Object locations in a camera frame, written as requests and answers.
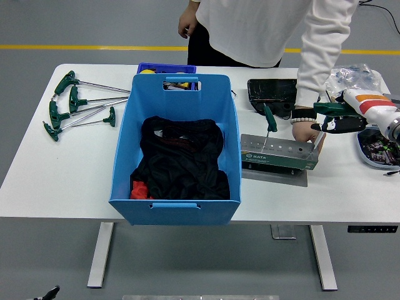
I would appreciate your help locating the person's right hand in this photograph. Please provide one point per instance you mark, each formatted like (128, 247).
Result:
(187, 22)

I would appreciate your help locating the black white robot left hand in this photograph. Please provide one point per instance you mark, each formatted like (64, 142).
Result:
(51, 293)

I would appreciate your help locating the person's left hand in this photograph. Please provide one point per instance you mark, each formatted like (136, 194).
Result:
(304, 132)

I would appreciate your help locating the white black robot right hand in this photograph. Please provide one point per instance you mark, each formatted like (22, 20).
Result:
(372, 106)

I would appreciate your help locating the grey metal hex key stand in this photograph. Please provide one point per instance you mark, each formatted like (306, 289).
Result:
(275, 159)

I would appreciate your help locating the person's left forearm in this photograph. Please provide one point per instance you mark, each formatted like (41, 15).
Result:
(312, 75)

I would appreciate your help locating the yellow black small tool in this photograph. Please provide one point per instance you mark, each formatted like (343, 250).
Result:
(184, 85)

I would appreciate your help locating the large blue plastic box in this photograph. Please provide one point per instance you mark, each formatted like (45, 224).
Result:
(175, 215)

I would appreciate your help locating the black wrist watch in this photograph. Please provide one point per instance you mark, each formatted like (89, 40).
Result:
(303, 112)

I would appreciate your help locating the clear bag of resistors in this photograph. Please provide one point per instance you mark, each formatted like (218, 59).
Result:
(359, 78)

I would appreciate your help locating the pile of dark capacitors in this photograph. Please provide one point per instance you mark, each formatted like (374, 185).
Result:
(379, 153)

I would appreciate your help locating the dark blue plastic bin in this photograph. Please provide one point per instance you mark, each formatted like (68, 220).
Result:
(168, 67)

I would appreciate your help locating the light blue bowl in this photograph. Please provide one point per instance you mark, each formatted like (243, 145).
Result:
(364, 154)

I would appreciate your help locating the black plastic tray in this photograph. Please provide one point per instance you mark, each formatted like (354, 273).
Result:
(268, 90)

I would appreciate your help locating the white table leg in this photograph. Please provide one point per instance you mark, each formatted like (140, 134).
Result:
(323, 259)
(100, 256)

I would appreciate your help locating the person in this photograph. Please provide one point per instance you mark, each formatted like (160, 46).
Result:
(250, 28)

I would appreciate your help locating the yellow round item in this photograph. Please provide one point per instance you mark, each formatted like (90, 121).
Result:
(147, 71)

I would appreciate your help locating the black barrel plug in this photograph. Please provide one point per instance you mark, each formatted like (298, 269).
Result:
(389, 172)

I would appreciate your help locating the small metal floor plate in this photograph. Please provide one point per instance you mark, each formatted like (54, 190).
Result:
(282, 232)

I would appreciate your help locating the black table control panel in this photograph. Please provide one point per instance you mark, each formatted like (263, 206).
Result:
(372, 229)

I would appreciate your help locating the black cloth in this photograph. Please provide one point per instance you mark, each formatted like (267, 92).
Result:
(181, 162)

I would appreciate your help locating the red cloth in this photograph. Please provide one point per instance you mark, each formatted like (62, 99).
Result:
(139, 190)

